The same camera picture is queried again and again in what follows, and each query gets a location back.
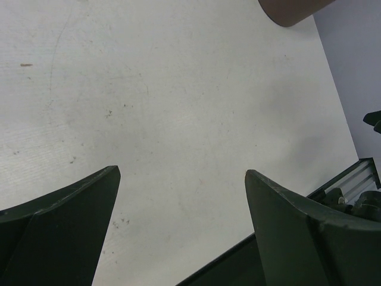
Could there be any aluminium extrusion rail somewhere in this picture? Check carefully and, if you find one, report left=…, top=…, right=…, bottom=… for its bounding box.
left=321, top=158, right=380, bottom=204

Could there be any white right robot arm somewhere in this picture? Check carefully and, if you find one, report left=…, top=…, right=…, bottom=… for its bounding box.
left=323, top=158, right=380, bottom=222

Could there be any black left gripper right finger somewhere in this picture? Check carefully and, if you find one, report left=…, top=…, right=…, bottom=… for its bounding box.
left=245, top=170, right=380, bottom=285

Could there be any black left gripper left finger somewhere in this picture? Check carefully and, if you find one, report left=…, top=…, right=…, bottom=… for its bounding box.
left=1, top=166, right=120, bottom=285

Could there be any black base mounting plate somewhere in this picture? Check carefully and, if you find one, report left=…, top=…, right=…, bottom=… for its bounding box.
left=181, top=186, right=330, bottom=285

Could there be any brown plastic bin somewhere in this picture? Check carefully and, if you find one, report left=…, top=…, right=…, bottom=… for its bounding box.
left=258, top=0, right=335, bottom=27

